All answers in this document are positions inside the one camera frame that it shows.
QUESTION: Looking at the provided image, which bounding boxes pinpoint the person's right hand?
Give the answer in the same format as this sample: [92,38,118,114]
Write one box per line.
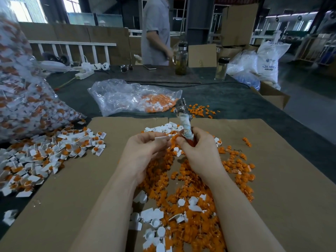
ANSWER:
[176,127,226,182]

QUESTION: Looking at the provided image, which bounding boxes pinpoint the person's left hand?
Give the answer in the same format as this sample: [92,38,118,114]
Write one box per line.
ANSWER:
[118,132,171,184]

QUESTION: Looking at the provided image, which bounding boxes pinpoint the silver red-handled pliers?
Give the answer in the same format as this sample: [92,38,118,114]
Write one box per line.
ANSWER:
[176,98,196,141]

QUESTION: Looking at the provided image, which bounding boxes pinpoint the pile of orange and white parts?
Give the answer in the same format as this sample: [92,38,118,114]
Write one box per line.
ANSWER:
[128,121,256,252]

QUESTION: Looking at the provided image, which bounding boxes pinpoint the pile of assembled white-orange parts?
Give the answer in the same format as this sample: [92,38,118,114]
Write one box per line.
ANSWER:
[0,122,107,226]

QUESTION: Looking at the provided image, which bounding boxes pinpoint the person's right forearm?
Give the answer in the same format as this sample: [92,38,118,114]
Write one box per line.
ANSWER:
[205,173,287,252]

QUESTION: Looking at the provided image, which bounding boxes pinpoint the person's left forearm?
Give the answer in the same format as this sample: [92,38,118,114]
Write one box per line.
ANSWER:
[68,178,145,252]

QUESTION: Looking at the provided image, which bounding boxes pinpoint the scatter of orange offcuts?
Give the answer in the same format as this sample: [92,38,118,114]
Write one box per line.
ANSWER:
[186,103,220,120]

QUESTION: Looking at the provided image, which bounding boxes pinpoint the small clear plastic bag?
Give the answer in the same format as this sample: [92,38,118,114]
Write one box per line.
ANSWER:
[87,78,183,117]

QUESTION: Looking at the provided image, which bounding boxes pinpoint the glass bottle with black lid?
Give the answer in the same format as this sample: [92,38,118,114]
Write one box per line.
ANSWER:
[215,57,230,81]

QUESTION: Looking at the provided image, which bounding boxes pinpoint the open brown cardboard box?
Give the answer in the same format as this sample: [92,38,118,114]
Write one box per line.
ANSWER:
[251,81,291,110]

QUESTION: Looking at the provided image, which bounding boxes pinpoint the brown cardboard sheet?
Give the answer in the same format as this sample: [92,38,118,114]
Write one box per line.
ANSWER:
[166,118,336,252]
[0,117,170,252]

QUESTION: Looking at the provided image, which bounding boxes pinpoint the clear blue plastic bag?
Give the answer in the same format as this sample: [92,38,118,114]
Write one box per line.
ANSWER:
[227,50,261,91]

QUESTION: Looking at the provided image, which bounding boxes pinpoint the open cardboard box with paper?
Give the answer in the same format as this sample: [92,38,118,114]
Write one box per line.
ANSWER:
[131,50,145,66]

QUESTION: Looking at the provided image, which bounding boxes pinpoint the glass tea jar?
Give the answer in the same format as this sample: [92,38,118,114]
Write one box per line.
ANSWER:
[173,41,189,76]

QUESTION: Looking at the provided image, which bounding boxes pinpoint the white power strip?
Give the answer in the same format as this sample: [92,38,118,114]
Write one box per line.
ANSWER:
[67,62,110,80]

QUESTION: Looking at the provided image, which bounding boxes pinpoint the flat brown cardboard panel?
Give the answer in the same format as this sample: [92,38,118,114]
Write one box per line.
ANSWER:
[188,44,217,68]

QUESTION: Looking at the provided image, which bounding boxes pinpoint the white woven sack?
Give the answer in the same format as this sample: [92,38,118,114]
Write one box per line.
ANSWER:
[257,30,291,90]

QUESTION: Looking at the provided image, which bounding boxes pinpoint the large clear bag of seals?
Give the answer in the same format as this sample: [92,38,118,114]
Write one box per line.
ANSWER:
[0,2,86,142]

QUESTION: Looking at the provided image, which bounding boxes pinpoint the white oval plastic device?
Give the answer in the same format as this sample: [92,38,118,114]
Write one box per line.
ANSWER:
[38,61,68,74]

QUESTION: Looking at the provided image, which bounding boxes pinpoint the row of upright cardboard sheets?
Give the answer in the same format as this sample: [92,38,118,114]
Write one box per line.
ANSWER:
[20,22,144,65]

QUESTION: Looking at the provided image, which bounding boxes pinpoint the dark steel pillar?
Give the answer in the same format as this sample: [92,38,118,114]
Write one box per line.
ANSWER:
[186,0,215,45]

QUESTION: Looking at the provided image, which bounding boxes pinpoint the tall brown cardboard box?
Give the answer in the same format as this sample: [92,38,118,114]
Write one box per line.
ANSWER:
[220,3,259,47]

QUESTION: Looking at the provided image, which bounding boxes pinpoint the white metal rack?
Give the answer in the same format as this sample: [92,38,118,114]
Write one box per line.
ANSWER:
[294,33,336,65]

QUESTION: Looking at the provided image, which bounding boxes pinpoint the white railing frame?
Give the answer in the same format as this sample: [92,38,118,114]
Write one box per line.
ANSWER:
[29,40,117,65]

